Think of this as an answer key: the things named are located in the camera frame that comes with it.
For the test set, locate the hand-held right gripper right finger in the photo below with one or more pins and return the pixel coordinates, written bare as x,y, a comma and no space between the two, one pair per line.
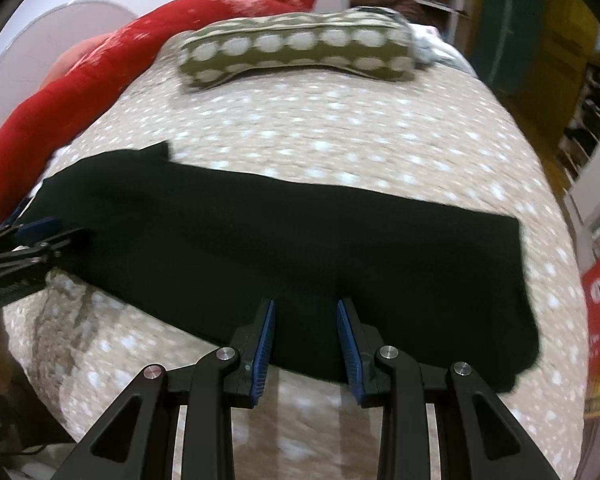
347,345

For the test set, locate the black pants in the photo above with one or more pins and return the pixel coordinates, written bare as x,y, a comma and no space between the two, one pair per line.
280,260

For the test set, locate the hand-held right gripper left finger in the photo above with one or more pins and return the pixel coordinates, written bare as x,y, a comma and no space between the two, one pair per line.
265,345

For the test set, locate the white crumpled cloth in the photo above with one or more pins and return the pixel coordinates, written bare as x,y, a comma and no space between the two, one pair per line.
442,50

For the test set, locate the olive dotted pillow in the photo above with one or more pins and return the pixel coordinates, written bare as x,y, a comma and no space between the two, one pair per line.
300,50

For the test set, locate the white shelf unit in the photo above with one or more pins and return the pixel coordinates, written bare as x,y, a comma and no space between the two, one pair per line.
592,125

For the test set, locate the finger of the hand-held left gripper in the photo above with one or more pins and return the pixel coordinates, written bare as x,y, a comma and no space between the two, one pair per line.
55,245
37,226

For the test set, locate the teal door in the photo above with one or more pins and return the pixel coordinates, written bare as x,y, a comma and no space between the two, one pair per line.
505,25

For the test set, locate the brown cushion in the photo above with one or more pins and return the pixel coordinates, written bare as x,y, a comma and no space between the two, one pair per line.
387,0

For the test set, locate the beige dotted bed cover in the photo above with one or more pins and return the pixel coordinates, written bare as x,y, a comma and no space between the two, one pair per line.
330,135

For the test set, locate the red blanket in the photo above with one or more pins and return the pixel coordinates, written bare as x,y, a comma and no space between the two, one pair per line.
80,95

